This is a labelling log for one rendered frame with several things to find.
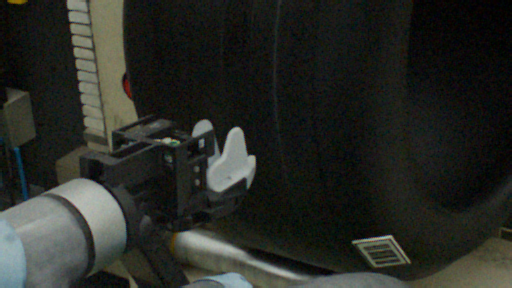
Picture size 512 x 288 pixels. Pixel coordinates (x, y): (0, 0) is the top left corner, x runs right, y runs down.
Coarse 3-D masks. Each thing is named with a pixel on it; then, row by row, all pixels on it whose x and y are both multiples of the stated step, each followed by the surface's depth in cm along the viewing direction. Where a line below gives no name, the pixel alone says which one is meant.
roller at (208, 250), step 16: (176, 240) 156; (192, 240) 154; (208, 240) 153; (224, 240) 153; (176, 256) 156; (192, 256) 154; (208, 256) 153; (224, 256) 151; (240, 256) 150; (256, 256) 149; (272, 256) 148; (224, 272) 152; (240, 272) 150; (256, 272) 149; (272, 272) 147; (288, 272) 146; (304, 272) 145; (320, 272) 144; (336, 272) 143
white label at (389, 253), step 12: (360, 240) 126; (372, 240) 125; (384, 240) 125; (360, 252) 128; (372, 252) 127; (384, 252) 127; (396, 252) 127; (372, 264) 130; (384, 264) 130; (396, 264) 129
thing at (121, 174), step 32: (128, 128) 115; (160, 128) 115; (96, 160) 108; (128, 160) 108; (160, 160) 111; (192, 160) 112; (128, 192) 109; (160, 192) 112; (192, 192) 114; (128, 224) 106; (160, 224) 113; (192, 224) 114
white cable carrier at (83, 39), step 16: (80, 0) 162; (80, 16) 163; (80, 32) 164; (80, 48) 165; (80, 64) 166; (96, 64) 165; (80, 80) 168; (96, 80) 166; (96, 96) 167; (96, 112) 168; (96, 128) 170; (96, 144) 171
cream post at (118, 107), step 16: (96, 0) 159; (112, 0) 157; (96, 16) 160; (112, 16) 158; (96, 32) 161; (112, 32) 159; (96, 48) 162; (112, 48) 160; (112, 64) 161; (112, 80) 162; (112, 96) 163; (128, 96) 162; (112, 112) 165; (128, 112) 163; (112, 128) 166
